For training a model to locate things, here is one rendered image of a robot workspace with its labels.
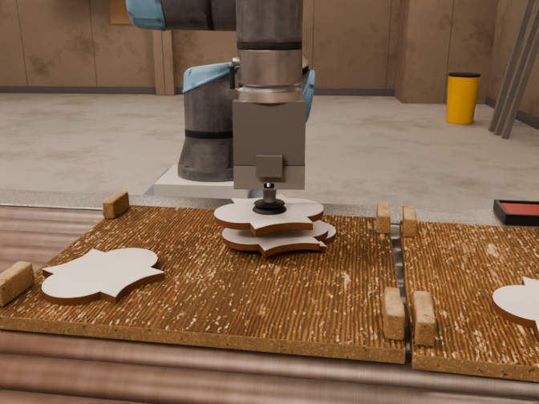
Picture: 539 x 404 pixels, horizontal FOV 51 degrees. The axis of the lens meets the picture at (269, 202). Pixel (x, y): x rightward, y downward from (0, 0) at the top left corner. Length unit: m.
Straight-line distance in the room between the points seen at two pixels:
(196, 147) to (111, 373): 0.70
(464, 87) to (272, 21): 6.56
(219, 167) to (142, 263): 0.51
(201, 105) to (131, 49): 8.75
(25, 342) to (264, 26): 0.40
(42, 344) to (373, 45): 9.07
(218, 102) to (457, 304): 0.68
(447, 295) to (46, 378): 0.40
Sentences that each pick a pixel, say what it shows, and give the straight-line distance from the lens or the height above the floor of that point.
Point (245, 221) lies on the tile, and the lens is 0.67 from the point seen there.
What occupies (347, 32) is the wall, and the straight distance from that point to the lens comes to 9.46.
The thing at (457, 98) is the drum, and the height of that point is 0.31.
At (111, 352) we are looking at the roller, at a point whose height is 0.91.
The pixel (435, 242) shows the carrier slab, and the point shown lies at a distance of 0.77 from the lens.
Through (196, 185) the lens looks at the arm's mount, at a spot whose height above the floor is 0.90.
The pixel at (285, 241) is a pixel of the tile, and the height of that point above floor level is 0.96.
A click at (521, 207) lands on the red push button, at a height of 0.93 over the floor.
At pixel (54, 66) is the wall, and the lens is 10.35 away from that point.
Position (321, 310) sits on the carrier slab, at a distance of 0.58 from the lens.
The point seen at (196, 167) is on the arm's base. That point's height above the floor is 0.93.
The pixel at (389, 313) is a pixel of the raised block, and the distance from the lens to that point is 0.53.
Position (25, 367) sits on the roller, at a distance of 0.57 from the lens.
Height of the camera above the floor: 1.21
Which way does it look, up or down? 18 degrees down
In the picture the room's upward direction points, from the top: straight up
